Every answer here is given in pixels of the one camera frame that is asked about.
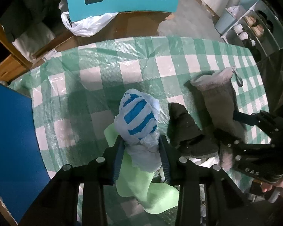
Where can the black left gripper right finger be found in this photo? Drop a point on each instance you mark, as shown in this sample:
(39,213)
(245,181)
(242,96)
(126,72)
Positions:
(175,167)

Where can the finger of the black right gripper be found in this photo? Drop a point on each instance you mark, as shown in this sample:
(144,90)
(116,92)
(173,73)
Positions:
(261,119)
(228,139)

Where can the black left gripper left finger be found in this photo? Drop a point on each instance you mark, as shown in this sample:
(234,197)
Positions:
(105,169)

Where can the dark brown knit sock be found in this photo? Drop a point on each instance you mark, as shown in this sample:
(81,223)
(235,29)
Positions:
(185,135)

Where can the light green cloth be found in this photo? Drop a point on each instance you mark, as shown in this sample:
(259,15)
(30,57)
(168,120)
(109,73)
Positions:
(155,198)

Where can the grey white long sock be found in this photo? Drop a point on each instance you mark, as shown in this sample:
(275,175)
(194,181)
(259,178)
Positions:
(220,101)

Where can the blue white striped cloth bundle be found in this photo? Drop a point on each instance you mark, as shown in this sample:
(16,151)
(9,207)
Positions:
(137,124)

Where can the person's right hand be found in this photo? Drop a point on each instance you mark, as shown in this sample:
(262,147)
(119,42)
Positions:
(267,187)

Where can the green white checkered tablecloth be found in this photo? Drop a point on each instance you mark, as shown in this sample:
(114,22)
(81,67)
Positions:
(76,94)

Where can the blue cardboard box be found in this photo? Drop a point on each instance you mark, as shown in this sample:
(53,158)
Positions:
(22,171)

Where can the white shoe rack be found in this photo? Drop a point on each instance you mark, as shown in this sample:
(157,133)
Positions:
(259,29)

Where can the light blue bin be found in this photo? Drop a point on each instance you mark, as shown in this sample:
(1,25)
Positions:
(225,22)

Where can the white plastic bag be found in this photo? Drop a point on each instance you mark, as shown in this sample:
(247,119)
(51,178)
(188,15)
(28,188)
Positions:
(89,26)

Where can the brown cardboard box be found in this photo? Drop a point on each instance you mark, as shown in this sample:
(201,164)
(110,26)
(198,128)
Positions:
(131,24)

